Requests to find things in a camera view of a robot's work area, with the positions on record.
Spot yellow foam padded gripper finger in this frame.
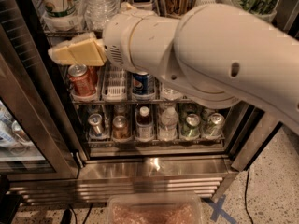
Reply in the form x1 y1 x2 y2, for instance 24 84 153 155
48 32 107 66
120 2 139 13

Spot clear water bottle top shelf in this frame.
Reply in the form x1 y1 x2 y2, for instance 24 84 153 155
84 0 120 31

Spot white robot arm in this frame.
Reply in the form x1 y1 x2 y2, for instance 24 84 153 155
48 4 299 133

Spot empty white shelf tray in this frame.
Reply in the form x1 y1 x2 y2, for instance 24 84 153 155
102 64 127 102

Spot silver can bottom shelf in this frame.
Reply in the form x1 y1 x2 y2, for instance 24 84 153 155
88 113 105 135

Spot stainless steel display fridge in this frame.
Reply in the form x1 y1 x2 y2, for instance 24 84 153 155
0 0 299 207

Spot gold can bottom shelf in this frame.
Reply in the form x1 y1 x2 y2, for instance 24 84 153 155
112 116 129 140

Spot middle shelf water bottle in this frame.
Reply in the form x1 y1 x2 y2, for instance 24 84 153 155
160 84 183 101

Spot bottom shelf tea bottle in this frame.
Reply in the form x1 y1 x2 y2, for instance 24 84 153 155
136 106 154 142

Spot glass fridge door left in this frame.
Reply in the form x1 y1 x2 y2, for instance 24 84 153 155
0 27 78 181

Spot bottom shelf water bottle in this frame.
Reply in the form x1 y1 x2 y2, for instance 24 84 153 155
158 107 178 141

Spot open fridge door right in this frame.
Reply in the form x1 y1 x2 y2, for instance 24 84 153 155
231 113 281 172

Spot front orange soda can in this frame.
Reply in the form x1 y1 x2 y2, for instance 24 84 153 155
67 64 98 97

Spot front blue pepsi can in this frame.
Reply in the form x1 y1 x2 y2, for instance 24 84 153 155
133 73 154 95

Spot bottom green can left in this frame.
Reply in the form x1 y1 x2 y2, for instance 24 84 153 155
180 113 200 140

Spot bottom green can right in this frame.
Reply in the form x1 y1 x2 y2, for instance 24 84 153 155
203 113 225 139

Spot clear plastic bin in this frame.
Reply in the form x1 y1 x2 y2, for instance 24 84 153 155
107 192 204 224

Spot black cables on floor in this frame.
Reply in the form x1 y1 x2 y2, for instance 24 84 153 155
59 203 94 224

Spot black power cable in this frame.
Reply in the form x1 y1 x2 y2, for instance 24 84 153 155
244 168 255 224

